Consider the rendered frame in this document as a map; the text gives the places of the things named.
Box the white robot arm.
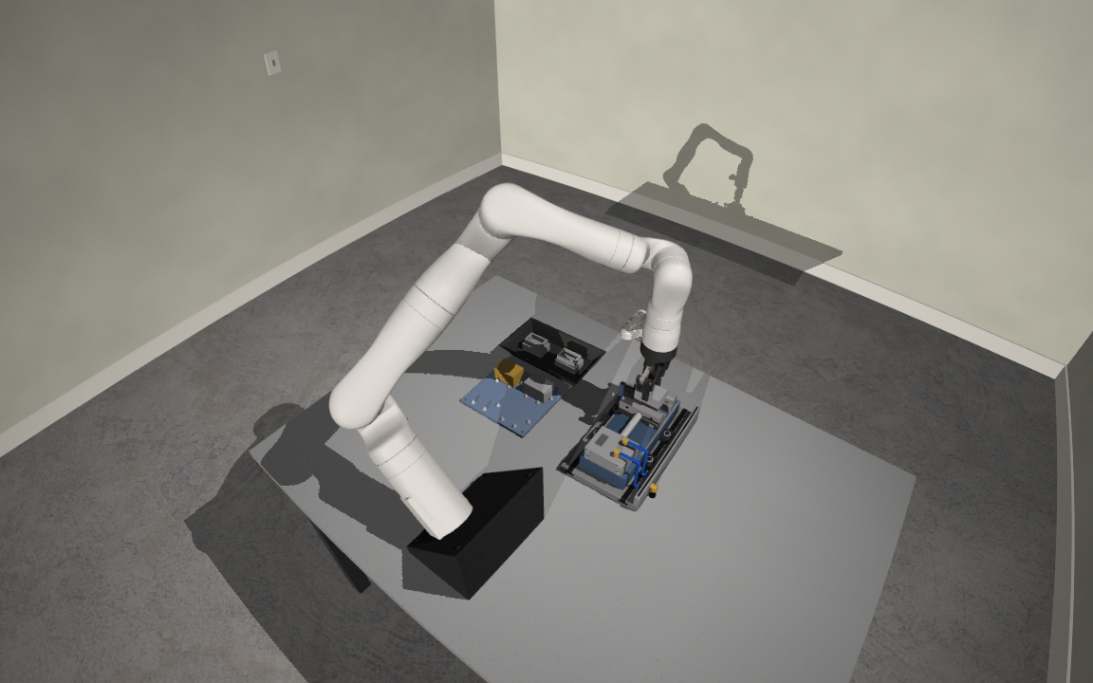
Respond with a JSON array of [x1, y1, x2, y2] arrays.
[[329, 182, 693, 540]]

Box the yellow rectangular block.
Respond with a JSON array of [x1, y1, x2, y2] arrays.
[[494, 360, 524, 388]]

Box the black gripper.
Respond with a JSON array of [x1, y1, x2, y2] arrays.
[[636, 341, 677, 403]]

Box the white rectangular part with pocket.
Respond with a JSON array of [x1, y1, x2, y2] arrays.
[[555, 348, 584, 375]]

